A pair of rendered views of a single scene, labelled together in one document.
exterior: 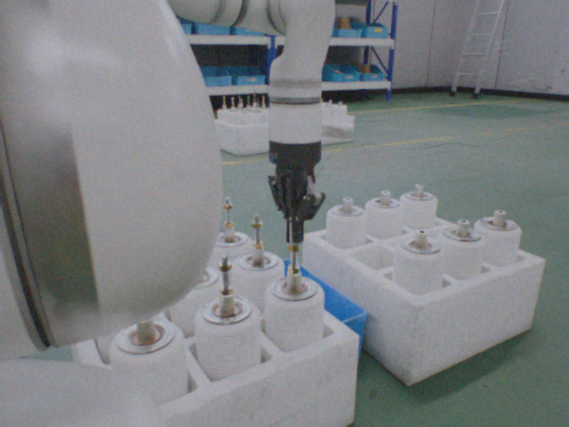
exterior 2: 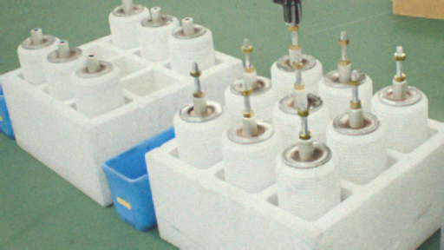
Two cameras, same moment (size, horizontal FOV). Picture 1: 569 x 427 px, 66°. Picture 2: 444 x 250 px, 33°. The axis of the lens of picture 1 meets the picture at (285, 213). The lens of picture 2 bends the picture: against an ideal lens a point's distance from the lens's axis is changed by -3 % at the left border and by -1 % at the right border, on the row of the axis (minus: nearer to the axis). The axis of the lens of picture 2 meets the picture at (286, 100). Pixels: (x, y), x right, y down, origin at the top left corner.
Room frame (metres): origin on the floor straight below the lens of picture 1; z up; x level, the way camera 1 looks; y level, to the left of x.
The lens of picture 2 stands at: (0.93, 1.25, 0.83)
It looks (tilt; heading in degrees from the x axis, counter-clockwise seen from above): 27 degrees down; 257
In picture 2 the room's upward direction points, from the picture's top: 4 degrees counter-clockwise
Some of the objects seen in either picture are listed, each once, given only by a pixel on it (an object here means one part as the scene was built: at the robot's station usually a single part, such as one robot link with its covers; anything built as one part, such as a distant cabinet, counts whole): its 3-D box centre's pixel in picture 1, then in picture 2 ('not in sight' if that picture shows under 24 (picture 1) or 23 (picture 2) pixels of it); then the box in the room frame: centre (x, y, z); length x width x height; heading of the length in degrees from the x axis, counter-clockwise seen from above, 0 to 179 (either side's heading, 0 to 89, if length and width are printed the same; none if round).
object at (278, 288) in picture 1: (293, 288); (296, 63); (0.62, -0.01, 0.25); 0.08 x 0.08 x 0.01
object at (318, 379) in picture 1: (203, 358); (306, 185); (0.66, 0.15, 0.09); 0.39 x 0.39 x 0.18; 33
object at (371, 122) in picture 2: not in sight; (355, 123); (0.60, 0.25, 0.25); 0.08 x 0.08 x 0.01
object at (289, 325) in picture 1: (294, 336); (298, 107); (0.62, -0.02, 0.16); 0.10 x 0.10 x 0.18
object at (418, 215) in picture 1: (415, 228); (47, 80); (1.11, -0.35, 0.16); 0.10 x 0.10 x 0.18
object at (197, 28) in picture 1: (207, 26); not in sight; (5.34, 0.87, 0.90); 0.50 x 0.38 x 0.21; 27
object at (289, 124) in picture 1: (306, 116); not in sight; (0.63, -0.03, 0.52); 0.11 x 0.09 x 0.06; 121
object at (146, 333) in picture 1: (145, 327); (399, 88); (0.50, 0.18, 0.26); 0.02 x 0.02 x 0.03
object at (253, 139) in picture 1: (249, 134); not in sight; (3.01, 0.24, 0.09); 0.39 x 0.39 x 0.18; 35
